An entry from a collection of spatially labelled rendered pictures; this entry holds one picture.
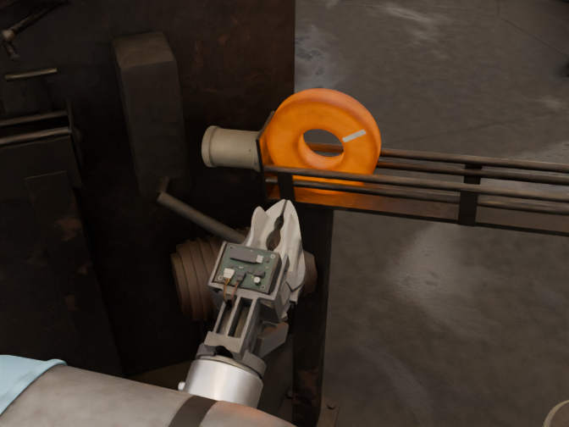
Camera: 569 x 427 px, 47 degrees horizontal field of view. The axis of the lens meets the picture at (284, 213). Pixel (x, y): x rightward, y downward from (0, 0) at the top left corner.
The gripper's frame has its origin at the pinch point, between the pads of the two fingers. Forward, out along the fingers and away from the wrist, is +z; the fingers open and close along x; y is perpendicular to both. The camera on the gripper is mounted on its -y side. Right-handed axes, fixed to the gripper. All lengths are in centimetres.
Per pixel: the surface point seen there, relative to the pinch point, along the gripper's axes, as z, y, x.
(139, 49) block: 19.3, 2.8, 26.0
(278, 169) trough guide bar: 11.0, -7.6, 4.6
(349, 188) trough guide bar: 10.6, -8.5, -5.4
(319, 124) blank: 15.0, -1.4, -0.4
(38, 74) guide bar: 14.4, 0.2, 40.4
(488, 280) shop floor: 42, -89, -34
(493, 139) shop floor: 103, -109, -32
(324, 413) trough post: -4, -73, -3
